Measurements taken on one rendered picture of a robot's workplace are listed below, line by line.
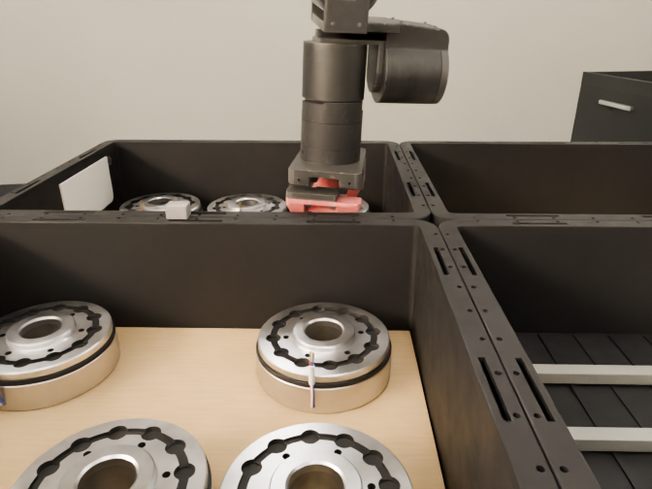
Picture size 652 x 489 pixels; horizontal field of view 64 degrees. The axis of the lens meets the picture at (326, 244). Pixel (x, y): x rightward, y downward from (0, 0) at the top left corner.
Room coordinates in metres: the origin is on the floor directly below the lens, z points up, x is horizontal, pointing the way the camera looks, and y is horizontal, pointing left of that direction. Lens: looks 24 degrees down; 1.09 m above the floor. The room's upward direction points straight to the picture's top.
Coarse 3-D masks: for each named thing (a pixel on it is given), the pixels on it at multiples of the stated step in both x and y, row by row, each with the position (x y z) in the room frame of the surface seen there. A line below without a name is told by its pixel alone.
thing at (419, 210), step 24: (120, 144) 0.71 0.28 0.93; (144, 144) 0.71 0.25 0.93; (168, 144) 0.71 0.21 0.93; (192, 144) 0.70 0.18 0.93; (216, 144) 0.70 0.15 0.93; (240, 144) 0.70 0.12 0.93; (264, 144) 0.70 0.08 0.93; (288, 144) 0.70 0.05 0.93; (384, 144) 0.70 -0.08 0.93; (72, 168) 0.59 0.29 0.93; (408, 168) 0.57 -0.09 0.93; (24, 192) 0.49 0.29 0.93; (408, 192) 0.48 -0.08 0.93; (120, 216) 0.42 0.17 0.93; (144, 216) 0.42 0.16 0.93; (192, 216) 0.42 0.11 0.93; (216, 216) 0.42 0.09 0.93; (240, 216) 0.42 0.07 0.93; (264, 216) 0.42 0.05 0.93; (288, 216) 0.42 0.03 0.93; (312, 216) 0.42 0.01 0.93; (336, 216) 0.42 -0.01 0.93; (360, 216) 0.42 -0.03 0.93; (384, 216) 0.42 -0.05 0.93; (408, 216) 0.42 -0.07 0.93
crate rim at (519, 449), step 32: (0, 224) 0.41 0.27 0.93; (32, 224) 0.41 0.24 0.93; (64, 224) 0.41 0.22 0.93; (96, 224) 0.41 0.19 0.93; (128, 224) 0.40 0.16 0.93; (160, 224) 0.40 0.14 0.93; (192, 224) 0.40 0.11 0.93; (224, 224) 0.40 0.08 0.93; (256, 224) 0.40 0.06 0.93; (288, 224) 0.40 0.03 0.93; (320, 224) 0.40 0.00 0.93; (352, 224) 0.40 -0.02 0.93; (384, 224) 0.40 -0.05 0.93; (416, 224) 0.40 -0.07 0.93; (448, 256) 0.34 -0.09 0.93; (448, 288) 0.29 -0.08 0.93; (480, 320) 0.25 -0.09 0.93; (480, 352) 0.22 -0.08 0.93; (480, 384) 0.20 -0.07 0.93; (512, 416) 0.18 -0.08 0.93; (512, 448) 0.16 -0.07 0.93; (512, 480) 0.15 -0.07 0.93; (544, 480) 0.14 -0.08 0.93
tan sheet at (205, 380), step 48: (144, 336) 0.39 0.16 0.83; (192, 336) 0.39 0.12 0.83; (240, 336) 0.39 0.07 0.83; (144, 384) 0.32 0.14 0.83; (192, 384) 0.32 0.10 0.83; (240, 384) 0.32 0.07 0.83; (0, 432) 0.27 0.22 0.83; (48, 432) 0.27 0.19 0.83; (192, 432) 0.27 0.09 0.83; (240, 432) 0.27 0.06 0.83; (384, 432) 0.27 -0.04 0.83; (432, 432) 0.27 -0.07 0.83; (0, 480) 0.23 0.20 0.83; (432, 480) 0.23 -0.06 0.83
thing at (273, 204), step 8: (216, 200) 0.66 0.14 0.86; (224, 200) 0.67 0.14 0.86; (272, 200) 0.67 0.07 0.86; (280, 200) 0.66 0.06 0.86; (208, 208) 0.63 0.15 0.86; (216, 208) 0.64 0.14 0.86; (224, 208) 0.63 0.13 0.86; (264, 208) 0.63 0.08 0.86; (272, 208) 0.64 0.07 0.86; (280, 208) 0.63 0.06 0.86
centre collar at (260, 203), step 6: (234, 198) 0.65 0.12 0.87; (240, 198) 0.65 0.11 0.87; (246, 198) 0.66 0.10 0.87; (252, 198) 0.66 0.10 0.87; (258, 198) 0.65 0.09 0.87; (228, 204) 0.63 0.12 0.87; (234, 204) 0.63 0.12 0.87; (258, 204) 0.63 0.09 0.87; (264, 204) 0.64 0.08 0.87; (234, 210) 0.62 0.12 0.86; (246, 210) 0.62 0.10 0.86; (252, 210) 0.62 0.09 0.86; (258, 210) 0.62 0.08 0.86
